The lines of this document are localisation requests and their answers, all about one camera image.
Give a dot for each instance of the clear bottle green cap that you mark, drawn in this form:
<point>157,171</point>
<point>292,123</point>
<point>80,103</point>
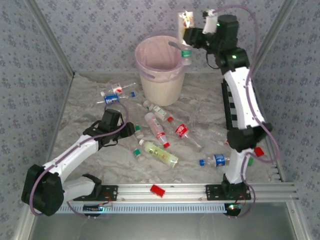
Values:
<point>138,129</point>
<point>137,153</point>

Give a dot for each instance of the clear bottle orange label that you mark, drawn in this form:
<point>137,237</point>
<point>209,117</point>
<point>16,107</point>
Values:
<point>184,22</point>

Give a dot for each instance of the pink bottle red cap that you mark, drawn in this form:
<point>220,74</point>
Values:
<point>155,125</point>

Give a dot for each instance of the crushed bottle blue label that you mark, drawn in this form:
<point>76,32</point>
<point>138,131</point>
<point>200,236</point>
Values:
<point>111,99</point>

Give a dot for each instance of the yellow-green bottle white cap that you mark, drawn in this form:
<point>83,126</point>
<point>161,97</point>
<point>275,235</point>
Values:
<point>157,152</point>

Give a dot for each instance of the clear cola bottle red label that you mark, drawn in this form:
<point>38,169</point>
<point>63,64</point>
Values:
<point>181,130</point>

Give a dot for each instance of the clear bottle red cap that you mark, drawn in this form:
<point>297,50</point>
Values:
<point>220,140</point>

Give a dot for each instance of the blue cap bottle blue label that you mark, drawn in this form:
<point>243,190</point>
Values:
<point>219,160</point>

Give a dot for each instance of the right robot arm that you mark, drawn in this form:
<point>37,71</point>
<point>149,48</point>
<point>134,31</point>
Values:
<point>243,100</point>

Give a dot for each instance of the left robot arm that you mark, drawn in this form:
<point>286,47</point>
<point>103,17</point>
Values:
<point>75,152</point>

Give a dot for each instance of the pink plastic bin liner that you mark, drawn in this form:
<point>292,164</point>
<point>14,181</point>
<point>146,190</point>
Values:
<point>155,55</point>

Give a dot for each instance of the cream plastic waste bin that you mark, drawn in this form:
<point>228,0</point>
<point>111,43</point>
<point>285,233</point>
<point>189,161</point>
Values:
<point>160,92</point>

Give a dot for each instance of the small bottle green label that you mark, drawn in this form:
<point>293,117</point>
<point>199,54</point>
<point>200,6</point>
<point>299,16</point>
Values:
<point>149,105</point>

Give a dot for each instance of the bottle green white label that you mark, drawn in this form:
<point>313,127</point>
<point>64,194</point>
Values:
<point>160,111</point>

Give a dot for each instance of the long red block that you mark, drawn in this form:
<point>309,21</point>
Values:
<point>157,191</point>

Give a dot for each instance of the marble pattern table cover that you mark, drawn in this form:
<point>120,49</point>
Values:
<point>200,107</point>

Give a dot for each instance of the black white checkerboard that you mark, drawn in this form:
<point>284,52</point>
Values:
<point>228,105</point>

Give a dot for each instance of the long black controller board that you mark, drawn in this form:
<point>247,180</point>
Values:
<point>92,208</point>

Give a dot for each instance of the grey metal panel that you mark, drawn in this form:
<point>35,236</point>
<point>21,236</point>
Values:
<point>162,227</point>

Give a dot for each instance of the small red block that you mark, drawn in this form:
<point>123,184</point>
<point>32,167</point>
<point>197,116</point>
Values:
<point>259,151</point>

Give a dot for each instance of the small green block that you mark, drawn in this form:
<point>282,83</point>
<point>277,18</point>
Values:
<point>250,162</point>

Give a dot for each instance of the round black controller board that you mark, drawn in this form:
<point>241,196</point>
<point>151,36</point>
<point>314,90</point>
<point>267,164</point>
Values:
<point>232,209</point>

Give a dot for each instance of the aluminium frame post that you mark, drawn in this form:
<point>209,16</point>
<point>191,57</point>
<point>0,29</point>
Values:
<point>50,37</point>
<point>272,37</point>

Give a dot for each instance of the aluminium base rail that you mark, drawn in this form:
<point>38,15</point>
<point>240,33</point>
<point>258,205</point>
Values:
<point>140,191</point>

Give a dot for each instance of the aluminium side frame rail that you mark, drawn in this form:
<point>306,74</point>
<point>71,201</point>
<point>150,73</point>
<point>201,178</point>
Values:
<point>278,172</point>
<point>32,215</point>

